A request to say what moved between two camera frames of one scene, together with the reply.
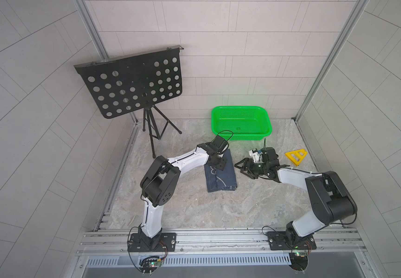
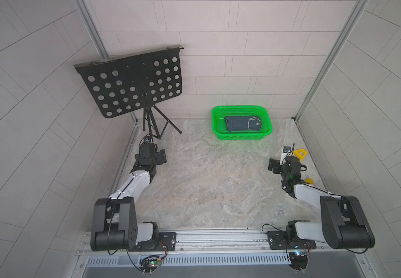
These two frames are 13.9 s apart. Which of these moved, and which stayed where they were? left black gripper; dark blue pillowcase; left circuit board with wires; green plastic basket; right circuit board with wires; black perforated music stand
Moved: left black gripper; dark blue pillowcase
Stayed: right circuit board with wires; black perforated music stand; green plastic basket; left circuit board with wires
